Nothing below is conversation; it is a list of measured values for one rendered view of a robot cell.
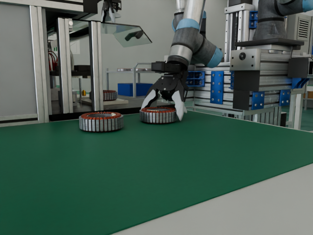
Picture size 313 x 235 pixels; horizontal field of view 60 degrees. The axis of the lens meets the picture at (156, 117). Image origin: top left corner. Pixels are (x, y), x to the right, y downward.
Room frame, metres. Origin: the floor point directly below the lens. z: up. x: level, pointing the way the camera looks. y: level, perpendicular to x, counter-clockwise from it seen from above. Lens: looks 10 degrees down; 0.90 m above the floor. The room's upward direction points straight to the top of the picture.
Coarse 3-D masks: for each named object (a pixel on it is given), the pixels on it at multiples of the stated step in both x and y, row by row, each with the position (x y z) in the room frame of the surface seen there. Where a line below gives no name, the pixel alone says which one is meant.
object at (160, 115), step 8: (144, 112) 0.76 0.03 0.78; (152, 112) 0.75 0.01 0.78; (160, 112) 0.75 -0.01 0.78; (168, 112) 0.75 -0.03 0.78; (176, 112) 0.78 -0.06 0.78; (144, 120) 0.76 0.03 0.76; (152, 120) 0.75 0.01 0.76; (160, 120) 0.74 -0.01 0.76; (168, 120) 0.75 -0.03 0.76; (176, 120) 0.78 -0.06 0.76
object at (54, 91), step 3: (54, 87) 1.27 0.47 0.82; (51, 90) 1.19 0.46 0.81; (54, 90) 1.20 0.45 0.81; (57, 90) 1.20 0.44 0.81; (51, 93) 1.19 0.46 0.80; (54, 93) 1.20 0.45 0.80; (57, 93) 1.20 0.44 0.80; (51, 96) 1.19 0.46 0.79; (54, 96) 1.20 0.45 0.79; (57, 96) 1.20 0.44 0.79; (51, 99) 1.19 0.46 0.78; (54, 99) 1.20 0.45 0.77; (57, 99) 1.20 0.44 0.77
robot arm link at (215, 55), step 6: (204, 42) 0.93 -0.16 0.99; (210, 42) 0.96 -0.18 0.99; (204, 48) 0.93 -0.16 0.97; (210, 48) 0.94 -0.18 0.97; (216, 48) 0.96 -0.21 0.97; (192, 54) 0.94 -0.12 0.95; (198, 54) 0.94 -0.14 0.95; (204, 54) 0.94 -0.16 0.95; (210, 54) 0.94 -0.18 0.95; (216, 54) 0.95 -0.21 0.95; (222, 54) 0.98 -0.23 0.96; (192, 60) 1.00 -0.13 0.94; (198, 60) 0.97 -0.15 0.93; (204, 60) 0.96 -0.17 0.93; (210, 60) 0.96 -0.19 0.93; (216, 60) 0.96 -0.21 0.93; (210, 66) 0.98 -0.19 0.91; (216, 66) 0.98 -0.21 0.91
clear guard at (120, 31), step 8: (80, 24) 1.00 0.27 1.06; (104, 24) 1.00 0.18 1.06; (112, 24) 1.00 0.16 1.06; (120, 24) 1.01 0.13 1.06; (104, 32) 1.19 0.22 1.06; (112, 32) 1.19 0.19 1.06; (120, 32) 1.19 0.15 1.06; (128, 32) 1.14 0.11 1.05; (136, 32) 1.10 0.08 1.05; (144, 32) 1.07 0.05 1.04; (120, 40) 1.25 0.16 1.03; (128, 40) 1.20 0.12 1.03; (136, 40) 1.15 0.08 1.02; (144, 40) 1.10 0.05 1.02
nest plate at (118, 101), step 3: (84, 99) 1.12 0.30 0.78; (87, 99) 1.12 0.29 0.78; (90, 99) 1.12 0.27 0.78; (117, 99) 1.12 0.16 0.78; (120, 99) 1.12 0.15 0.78; (84, 102) 1.08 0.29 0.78; (87, 102) 1.05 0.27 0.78; (90, 102) 1.02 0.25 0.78; (105, 102) 1.03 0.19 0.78; (108, 102) 1.04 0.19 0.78; (111, 102) 1.04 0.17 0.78; (114, 102) 1.05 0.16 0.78; (117, 102) 1.06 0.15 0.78; (120, 102) 1.07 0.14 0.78; (123, 102) 1.07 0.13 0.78; (126, 102) 1.08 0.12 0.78
